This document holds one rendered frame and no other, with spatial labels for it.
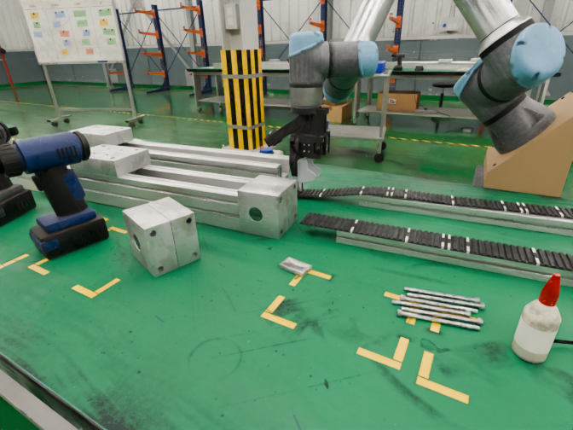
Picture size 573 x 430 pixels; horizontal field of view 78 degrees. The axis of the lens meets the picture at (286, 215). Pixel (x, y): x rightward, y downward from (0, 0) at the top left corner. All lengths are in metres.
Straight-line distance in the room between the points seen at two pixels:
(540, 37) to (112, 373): 0.98
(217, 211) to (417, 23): 7.79
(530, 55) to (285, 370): 0.79
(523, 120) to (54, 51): 6.60
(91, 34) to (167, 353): 6.21
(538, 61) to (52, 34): 6.59
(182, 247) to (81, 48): 6.13
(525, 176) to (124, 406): 0.97
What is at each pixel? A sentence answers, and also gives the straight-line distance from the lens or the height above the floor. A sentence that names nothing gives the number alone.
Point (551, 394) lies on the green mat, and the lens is 0.52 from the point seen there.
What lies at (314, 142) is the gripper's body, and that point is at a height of 0.93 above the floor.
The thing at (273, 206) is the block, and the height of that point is 0.85.
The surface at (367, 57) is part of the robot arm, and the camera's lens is 0.84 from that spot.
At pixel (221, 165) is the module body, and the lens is 0.95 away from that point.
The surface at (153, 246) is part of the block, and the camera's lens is 0.62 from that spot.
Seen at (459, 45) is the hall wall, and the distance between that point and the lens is 8.24.
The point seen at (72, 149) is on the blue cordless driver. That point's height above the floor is 0.97.
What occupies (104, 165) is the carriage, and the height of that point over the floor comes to 0.89.
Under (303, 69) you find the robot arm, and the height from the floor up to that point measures 1.09.
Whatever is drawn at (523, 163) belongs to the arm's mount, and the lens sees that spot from 1.06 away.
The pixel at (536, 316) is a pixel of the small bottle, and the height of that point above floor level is 0.85.
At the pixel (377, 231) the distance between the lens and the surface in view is 0.69.
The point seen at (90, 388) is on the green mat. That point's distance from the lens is 0.51.
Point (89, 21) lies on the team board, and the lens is 6.56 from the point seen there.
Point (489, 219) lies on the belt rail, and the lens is 0.86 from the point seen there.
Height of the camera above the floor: 1.13
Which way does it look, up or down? 26 degrees down
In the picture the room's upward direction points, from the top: 2 degrees counter-clockwise
